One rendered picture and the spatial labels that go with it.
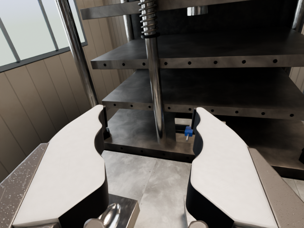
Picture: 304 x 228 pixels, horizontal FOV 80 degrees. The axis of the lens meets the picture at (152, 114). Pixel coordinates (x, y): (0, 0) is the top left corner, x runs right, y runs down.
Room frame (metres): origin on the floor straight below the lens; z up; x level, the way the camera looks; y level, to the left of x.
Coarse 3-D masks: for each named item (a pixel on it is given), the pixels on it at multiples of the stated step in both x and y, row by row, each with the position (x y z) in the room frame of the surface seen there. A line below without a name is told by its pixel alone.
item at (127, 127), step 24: (120, 120) 1.20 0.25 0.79; (144, 120) 1.16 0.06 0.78; (168, 120) 1.11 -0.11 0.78; (240, 120) 1.00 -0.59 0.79; (264, 120) 0.96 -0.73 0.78; (288, 120) 0.93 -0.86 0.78; (120, 144) 0.91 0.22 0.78; (144, 144) 0.88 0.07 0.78; (168, 144) 0.85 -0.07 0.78; (192, 144) 0.82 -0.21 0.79; (264, 144) 0.75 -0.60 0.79; (288, 144) 0.72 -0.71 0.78; (288, 168) 0.57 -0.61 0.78
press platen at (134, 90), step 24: (144, 72) 1.50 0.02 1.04; (168, 72) 1.42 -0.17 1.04; (192, 72) 1.35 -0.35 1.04; (216, 72) 1.28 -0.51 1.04; (240, 72) 1.22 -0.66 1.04; (264, 72) 1.16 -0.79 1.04; (120, 96) 1.08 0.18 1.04; (144, 96) 1.03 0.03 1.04; (168, 96) 0.98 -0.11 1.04; (192, 96) 0.94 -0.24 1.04; (216, 96) 0.90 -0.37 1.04; (240, 96) 0.87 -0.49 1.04; (264, 96) 0.83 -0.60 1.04; (288, 96) 0.80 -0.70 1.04
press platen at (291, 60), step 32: (224, 32) 1.40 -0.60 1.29; (256, 32) 1.24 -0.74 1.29; (288, 32) 1.11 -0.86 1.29; (96, 64) 1.04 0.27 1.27; (128, 64) 0.96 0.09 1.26; (160, 64) 0.90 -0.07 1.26; (192, 64) 0.84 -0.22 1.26; (224, 64) 0.79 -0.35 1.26; (256, 64) 0.74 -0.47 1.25; (288, 64) 0.70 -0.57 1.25
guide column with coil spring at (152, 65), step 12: (144, 0) 0.86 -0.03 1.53; (144, 12) 0.87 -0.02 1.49; (144, 24) 0.87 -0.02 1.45; (156, 48) 0.87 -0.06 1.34; (156, 60) 0.87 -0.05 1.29; (156, 72) 0.86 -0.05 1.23; (156, 84) 0.86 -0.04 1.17; (156, 96) 0.86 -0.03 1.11; (156, 108) 0.87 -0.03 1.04; (156, 120) 0.87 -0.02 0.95
